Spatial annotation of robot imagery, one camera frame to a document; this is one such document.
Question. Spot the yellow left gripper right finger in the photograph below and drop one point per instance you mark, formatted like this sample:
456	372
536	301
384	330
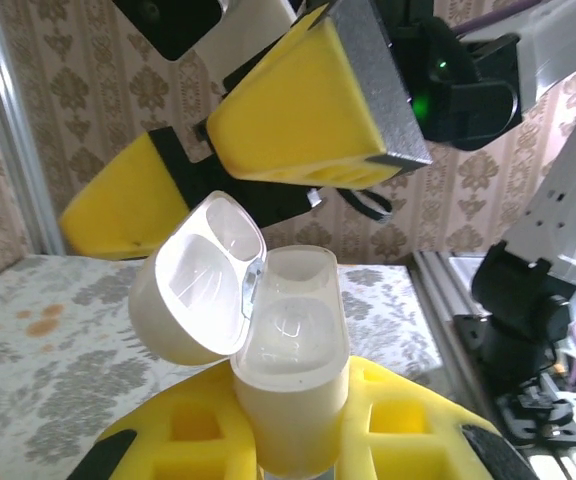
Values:
448	430

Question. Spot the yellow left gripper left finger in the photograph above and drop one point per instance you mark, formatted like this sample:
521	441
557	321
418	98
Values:
193	460

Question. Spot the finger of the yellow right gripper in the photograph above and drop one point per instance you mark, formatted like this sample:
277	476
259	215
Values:
123	210
298	110

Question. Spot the white earbud charging case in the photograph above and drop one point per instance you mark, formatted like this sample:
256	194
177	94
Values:
288	410

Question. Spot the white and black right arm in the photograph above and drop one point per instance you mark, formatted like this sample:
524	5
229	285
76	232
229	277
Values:
558	210

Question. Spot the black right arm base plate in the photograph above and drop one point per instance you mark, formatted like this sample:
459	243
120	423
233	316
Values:
538	420

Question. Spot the long aluminium base rail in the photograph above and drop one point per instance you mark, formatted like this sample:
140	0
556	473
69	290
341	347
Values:
440	310

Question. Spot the aluminium frame post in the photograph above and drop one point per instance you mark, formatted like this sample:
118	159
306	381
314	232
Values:
18	140

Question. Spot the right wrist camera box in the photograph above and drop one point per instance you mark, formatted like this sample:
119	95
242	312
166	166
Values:
168	20

